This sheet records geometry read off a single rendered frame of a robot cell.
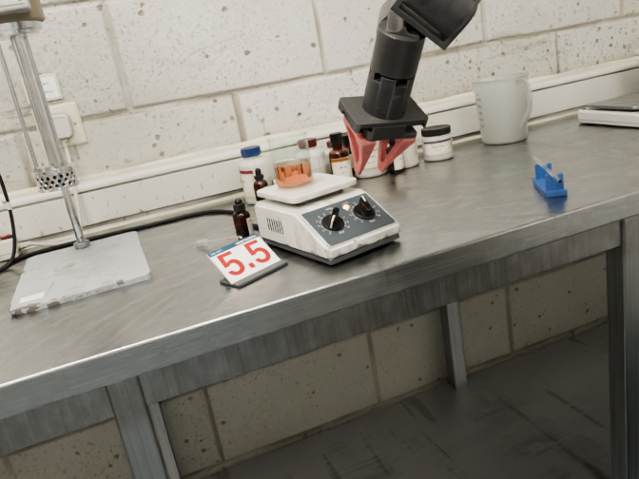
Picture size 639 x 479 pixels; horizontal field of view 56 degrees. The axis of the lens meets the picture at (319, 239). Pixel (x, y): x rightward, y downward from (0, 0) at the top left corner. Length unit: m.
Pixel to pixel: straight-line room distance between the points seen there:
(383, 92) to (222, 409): 1.03
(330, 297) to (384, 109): 0.24
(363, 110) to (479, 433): 1.01
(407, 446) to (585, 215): 0.82
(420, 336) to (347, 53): 0.78
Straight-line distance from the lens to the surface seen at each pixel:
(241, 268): 0.83
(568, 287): 1.97
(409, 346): 1.69
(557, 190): 1.01
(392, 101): 0.75
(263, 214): 0.93
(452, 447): 1.55
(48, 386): 0.74
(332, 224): 0.81
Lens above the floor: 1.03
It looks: 17 degrees down
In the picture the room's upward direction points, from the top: 10 degrees counter-clockwise
